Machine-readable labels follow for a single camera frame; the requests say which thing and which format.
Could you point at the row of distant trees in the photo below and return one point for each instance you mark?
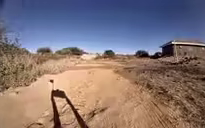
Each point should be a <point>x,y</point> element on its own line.
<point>90,52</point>

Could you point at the red dirt ground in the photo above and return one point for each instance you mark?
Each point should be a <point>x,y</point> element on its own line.
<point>90,93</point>

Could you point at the dry grass ground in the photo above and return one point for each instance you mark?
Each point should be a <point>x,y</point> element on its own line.
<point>180,83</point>

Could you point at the brick building with flat roof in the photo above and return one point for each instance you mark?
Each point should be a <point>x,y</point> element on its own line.
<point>186,50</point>

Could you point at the dry brown scrub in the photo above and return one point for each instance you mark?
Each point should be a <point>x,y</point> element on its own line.
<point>10,63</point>

